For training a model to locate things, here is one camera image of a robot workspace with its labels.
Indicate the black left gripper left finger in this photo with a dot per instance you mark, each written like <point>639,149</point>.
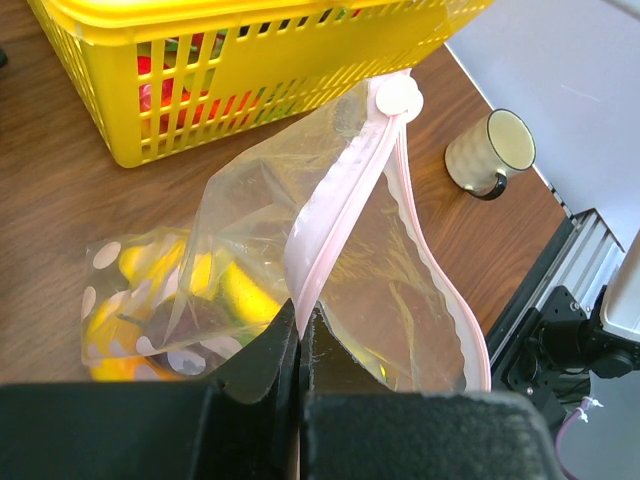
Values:
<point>237,423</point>

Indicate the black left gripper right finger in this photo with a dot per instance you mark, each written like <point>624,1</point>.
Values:
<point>353,427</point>

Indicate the purple grape bunch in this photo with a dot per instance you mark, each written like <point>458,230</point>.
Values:
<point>197,320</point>

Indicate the clear zip top bag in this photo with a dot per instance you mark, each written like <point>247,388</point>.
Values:
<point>322,214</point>

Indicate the yellow banana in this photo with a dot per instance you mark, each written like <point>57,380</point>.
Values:
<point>247,302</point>

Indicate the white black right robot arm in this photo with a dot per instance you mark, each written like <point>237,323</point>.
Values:
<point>572,342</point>

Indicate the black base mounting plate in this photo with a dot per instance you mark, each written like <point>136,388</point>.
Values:
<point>506,343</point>

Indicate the cream metal cup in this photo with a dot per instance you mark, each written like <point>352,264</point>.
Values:
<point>483,159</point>

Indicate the yellow plastic basket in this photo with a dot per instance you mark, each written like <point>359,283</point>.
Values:
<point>161,77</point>

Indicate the aluminium frame rail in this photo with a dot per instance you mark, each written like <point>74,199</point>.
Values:
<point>584,259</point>

